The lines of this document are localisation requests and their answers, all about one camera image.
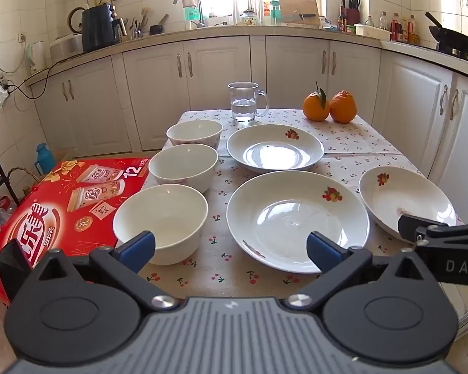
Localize black wok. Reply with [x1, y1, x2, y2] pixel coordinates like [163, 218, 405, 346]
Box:
[425, 12, 468, 53]

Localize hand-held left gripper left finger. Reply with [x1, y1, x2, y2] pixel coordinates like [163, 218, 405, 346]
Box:
[30, 231, 180, 313]

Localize utensil holder with utensils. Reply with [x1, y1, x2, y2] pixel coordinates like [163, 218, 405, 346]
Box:
[123, 7, 149, 40]

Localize black air fryer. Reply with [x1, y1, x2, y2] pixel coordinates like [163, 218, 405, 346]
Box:
[81, 3, 128, 53]

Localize wooden cutting board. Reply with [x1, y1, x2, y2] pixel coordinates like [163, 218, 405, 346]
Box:
[272, 0, 321, 28]

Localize plain white bowl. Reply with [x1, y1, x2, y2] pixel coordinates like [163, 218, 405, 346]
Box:
[113, 184, 209, 266]

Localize green dish soap bottle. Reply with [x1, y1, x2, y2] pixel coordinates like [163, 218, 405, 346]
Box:
[183, 0, 202, 22]

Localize cherry print tablecloth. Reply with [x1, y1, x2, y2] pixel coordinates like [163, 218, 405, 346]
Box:
[138, 108, 466, 300]

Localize yellow oil bottle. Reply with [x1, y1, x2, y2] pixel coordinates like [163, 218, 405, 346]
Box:
[407, 15, 420, 45]

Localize white kitchen cabinets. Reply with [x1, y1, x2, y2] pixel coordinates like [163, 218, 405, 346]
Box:
[27, 33, 468, 250]

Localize white bowl with pink flowers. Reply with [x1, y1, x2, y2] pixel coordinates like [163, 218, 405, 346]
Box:
[166, 119, 223, 151]
[149, 143, 219, 194]

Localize orange with green leaf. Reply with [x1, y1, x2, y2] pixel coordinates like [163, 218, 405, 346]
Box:
[303, 82, 332, 122]

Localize teal thermos jug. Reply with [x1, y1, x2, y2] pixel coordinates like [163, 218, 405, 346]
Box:
[36, 143, 57, 176]

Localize white plate with fruit print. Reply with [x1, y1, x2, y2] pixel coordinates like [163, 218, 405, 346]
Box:
[227, 123, 324, 174]
[226, 170, 370, 274]
[358, 166, 458, 242]

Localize gas stove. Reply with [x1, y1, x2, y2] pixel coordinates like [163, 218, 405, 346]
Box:
[437, 46, 468, 66]

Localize glass mug with water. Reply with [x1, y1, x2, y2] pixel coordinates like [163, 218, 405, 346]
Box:
[228, 82, 270, 123]

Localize red printed carton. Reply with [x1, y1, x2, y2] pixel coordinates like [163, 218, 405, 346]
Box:
[0, 158, 159, 307]

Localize bumpy orange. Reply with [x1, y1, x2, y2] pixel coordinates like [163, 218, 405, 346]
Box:
[330, 90, 358, 124]

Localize white plastic container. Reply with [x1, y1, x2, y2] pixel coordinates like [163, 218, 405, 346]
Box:
[354, 23, 391, 41]

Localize dark knife block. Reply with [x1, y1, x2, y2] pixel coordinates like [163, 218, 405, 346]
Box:
[343, 0, 362, 26]

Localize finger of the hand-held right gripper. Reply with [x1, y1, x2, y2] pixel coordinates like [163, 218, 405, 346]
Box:
[398, 213, 460, 243]

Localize steel kitchen faucet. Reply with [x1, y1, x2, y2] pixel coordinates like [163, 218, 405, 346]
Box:
[173, 0, 206, 29]

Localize white electric kettle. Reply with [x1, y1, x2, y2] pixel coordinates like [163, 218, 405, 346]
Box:
[25, 41, 48, 74]

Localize white rice cooker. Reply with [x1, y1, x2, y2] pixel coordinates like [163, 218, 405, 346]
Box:
[49, 33, 84, 64]

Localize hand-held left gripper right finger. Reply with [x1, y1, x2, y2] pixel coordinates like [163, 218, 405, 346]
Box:
[285, 232, 440, 313]

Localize wicker basket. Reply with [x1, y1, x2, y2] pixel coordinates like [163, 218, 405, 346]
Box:
[6, 167, 42, 204]

